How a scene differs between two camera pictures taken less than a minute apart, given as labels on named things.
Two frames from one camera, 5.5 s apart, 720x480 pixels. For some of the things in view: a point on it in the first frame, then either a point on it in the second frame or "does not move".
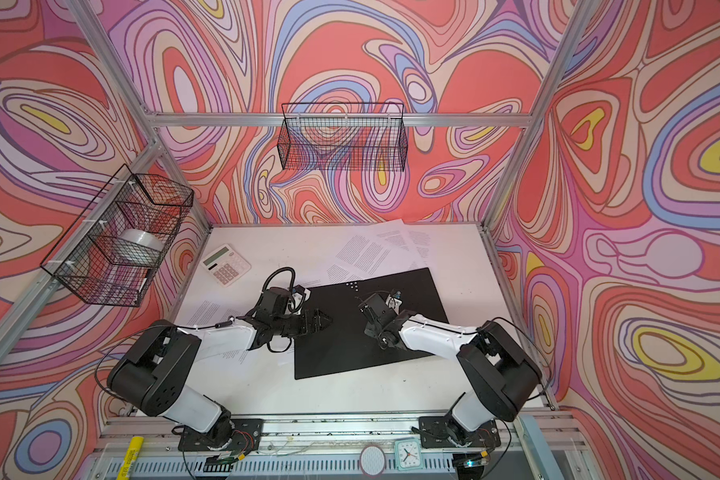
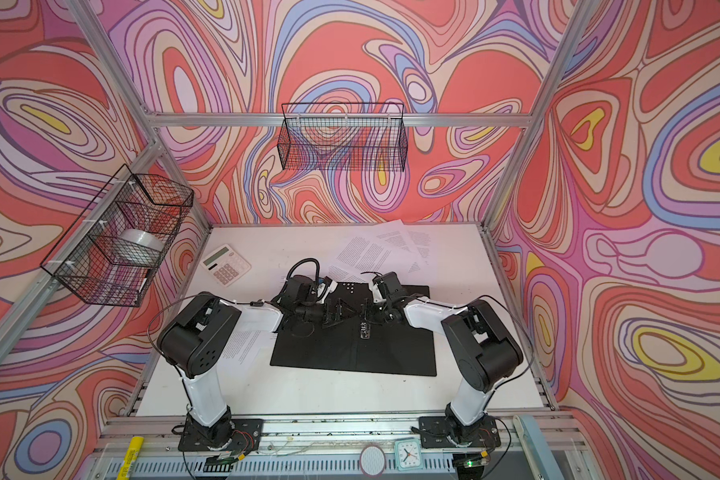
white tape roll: [145, 238] does not move
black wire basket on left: [112, 250] does not move
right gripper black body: [373, 331] to [387, 304]
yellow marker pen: [130, 457] does not move
